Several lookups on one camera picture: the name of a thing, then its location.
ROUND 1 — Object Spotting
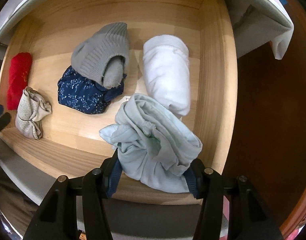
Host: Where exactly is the beige lace underwear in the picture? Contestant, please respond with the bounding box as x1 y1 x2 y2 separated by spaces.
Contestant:
15 86 52 140

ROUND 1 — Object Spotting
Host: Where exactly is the red underwear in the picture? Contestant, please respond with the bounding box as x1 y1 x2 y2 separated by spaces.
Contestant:
6 52 32 111

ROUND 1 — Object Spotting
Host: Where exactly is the navy floral underwear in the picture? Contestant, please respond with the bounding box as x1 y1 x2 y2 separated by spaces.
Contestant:
57 66 126 114

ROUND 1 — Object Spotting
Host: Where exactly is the pale blue underwear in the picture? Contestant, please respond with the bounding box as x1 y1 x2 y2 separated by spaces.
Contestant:
99 94 202 193

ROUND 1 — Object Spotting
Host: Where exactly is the grey knit underwear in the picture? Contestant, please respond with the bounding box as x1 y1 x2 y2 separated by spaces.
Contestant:
71 22 129 89

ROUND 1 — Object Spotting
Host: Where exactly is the white underwear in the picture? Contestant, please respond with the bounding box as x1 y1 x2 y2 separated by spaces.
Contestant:
142 35 191 116

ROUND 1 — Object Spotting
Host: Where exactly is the white cabinet top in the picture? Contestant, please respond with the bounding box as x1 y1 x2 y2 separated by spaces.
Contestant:
0 0 294 60

